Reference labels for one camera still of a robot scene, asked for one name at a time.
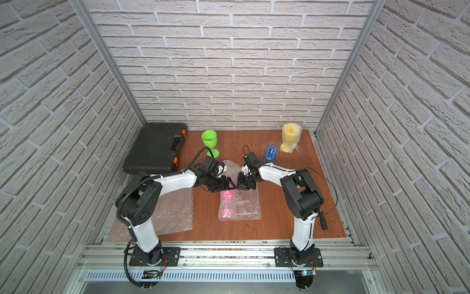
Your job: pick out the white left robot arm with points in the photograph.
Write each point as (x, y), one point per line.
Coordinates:
(136, 204)

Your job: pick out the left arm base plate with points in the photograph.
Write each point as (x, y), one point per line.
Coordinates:
(156, 258)

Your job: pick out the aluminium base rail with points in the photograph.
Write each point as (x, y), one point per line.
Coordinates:
(234, 261)

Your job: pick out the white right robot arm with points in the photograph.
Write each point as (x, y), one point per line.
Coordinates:
(302, 196)

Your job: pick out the pink plastic wine glass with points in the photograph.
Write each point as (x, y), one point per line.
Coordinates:
(227, 209)

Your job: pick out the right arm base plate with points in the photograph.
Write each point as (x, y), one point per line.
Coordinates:
(298, 258)

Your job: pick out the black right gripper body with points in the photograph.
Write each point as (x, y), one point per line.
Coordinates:
(247, 181)

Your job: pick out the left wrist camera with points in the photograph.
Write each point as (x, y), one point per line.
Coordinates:
(212, 167)

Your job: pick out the green plastic wine glass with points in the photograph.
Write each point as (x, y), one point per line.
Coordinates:
(210, 140)

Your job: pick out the black plastic tool case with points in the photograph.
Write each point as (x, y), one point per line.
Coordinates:
(156, 149)

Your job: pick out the black handled screwdriver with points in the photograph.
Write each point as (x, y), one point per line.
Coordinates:
(322, 219)

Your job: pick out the blue tape dispenser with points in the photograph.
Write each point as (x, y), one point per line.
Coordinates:
(270, 153)

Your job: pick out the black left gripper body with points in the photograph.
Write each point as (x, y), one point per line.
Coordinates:
(219, 182)

